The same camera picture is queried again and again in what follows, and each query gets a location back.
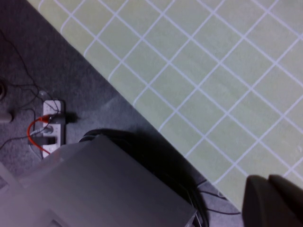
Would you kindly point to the black plug adapter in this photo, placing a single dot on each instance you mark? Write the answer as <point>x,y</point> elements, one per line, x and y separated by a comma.
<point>61,118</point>

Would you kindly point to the white power strip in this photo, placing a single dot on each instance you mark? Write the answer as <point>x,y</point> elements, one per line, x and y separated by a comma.
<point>58,132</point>

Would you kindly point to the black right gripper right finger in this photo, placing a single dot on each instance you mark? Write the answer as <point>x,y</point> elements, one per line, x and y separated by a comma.
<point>291,201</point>

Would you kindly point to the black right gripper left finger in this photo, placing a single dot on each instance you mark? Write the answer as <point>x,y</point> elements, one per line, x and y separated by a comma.
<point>262,208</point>

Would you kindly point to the grey metal box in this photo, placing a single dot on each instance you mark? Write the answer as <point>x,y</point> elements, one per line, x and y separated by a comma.
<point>94,184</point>

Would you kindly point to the green checkered tablecloth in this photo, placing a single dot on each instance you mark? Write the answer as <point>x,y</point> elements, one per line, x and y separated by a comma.
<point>213,71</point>

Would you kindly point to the grey cylinder foot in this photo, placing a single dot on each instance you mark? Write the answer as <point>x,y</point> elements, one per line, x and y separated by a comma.
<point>6,117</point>

